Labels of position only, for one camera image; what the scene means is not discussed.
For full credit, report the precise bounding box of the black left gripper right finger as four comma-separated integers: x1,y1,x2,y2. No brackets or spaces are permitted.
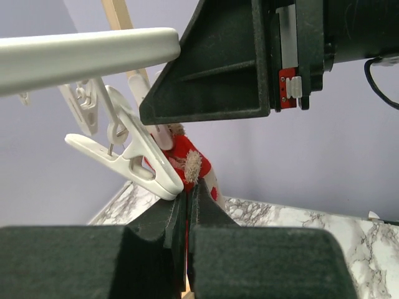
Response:
188,181,357,298

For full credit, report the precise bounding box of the wooden hanger rack frame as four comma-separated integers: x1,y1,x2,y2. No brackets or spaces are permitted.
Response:
102,1,150,90

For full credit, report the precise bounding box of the red beige reindeer sock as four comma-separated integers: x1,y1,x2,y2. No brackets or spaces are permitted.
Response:
161,123,226,211

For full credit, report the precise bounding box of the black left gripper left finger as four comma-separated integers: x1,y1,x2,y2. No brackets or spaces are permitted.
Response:
1,194,186,298

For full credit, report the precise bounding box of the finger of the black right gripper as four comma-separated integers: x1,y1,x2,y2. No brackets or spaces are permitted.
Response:
140,1,271,125

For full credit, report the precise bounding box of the white plastic clip hanger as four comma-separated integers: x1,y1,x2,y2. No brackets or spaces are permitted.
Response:
1,27,181,97

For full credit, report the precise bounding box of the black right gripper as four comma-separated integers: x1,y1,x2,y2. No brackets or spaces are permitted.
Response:
266,1,398,111

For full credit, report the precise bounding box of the white hanger clip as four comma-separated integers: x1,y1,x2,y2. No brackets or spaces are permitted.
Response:
65,85,184,201
58,80,99,136
18,92,31,106

